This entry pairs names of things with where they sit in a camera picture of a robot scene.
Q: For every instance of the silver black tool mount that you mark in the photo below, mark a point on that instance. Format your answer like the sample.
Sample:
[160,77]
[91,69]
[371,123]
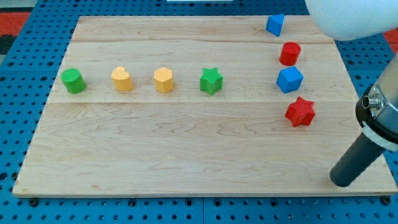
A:
[379,103]

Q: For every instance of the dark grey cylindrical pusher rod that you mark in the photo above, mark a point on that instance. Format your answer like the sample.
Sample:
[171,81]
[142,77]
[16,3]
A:
[359,156]

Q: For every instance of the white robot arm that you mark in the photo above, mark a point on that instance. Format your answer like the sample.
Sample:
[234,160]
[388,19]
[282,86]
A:
[353,19]

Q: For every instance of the yellow heart block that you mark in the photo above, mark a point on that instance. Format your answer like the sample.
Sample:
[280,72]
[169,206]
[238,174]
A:
[121,79]

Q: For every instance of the red star block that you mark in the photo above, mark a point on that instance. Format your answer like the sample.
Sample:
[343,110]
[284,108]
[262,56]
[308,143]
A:
[300,112]

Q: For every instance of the blue cube block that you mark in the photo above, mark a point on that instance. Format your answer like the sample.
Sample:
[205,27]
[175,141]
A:
[289,79]

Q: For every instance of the red cylinder block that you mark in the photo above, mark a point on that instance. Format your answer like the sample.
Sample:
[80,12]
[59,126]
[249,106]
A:
[289,54]

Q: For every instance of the blue triangle block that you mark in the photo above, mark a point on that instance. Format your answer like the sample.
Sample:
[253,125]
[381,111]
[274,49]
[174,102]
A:
[275,24]

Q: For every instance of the green star block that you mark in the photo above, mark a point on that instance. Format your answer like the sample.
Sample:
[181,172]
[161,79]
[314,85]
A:
[211,80]

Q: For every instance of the yellow hexagon block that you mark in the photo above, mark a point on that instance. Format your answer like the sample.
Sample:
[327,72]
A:
[164,81]

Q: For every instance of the light wooden board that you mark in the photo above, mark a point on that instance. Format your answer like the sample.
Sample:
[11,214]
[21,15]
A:
[104,143]

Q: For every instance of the green cylinder block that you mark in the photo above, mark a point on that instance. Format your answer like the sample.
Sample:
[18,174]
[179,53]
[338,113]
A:
[73,80]

